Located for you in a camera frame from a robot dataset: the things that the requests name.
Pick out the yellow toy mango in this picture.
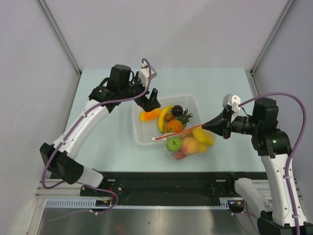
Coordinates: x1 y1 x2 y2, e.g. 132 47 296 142
192 127 215 146

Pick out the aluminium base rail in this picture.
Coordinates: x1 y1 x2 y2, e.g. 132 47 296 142
35 178 85 198

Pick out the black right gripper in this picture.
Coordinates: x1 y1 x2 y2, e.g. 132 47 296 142
202 107 261 139

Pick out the clear zip bag red zipper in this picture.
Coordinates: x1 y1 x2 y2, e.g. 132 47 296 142
152 124 217 160

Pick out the orange toy fruit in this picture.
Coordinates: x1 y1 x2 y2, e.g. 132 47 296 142
180 137 199 155

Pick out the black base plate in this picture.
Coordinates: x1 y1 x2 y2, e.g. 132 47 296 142
50 171 268 208

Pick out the green toy bell pepper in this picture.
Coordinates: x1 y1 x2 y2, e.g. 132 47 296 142
166 137 182 152

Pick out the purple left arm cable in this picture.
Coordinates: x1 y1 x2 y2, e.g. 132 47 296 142
41 58 154 222

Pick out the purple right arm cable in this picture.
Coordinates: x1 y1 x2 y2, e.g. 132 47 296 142
238 92 307 235

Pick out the brown toy potato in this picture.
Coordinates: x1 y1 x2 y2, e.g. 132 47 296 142
164 113 176 122

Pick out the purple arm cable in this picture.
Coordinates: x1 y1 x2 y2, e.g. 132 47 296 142
238 92 307 235
41 58 154 222

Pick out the orange toy pineapple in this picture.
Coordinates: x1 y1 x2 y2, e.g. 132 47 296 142
165 109 193 133

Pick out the white slotted cable duct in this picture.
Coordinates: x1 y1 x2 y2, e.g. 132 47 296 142
45 197 232 210

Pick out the white perforated plastic basket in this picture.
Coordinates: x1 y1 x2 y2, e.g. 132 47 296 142
132 94 202 146

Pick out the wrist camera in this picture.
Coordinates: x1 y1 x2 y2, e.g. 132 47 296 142
222 94 241 114
138 62 157 87

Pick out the yellow toy banana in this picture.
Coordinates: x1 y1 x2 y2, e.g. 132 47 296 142
157 106 175 134

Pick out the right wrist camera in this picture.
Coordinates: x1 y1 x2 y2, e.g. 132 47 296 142
222 94 241 114

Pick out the aluminium frame post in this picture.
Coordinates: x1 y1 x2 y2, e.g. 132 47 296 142
249 0 296 74
36 0 82 75

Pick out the yellow toy bell pepper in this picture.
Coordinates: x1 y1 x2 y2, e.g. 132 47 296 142
198 144 208 153

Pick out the pink toy peach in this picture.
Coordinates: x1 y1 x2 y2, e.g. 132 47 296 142
172 151 187 160

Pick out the dark purple toy eggplant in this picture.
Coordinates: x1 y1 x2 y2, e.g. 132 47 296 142
171 105 184 117

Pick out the aluminium frame post right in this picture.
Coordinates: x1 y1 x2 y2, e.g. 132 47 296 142
249 0 296 74

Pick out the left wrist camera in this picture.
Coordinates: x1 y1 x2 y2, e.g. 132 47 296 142
138 62 157 87

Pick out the aluminium frame post left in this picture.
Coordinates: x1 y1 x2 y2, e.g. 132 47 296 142
36 0 82 75

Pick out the orange toy papaya half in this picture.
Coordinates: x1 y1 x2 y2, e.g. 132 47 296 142
139 108 161 121

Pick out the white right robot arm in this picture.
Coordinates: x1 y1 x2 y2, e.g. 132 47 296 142
202 94 313 235

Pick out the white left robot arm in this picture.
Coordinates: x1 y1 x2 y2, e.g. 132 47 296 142
40 59 160 196

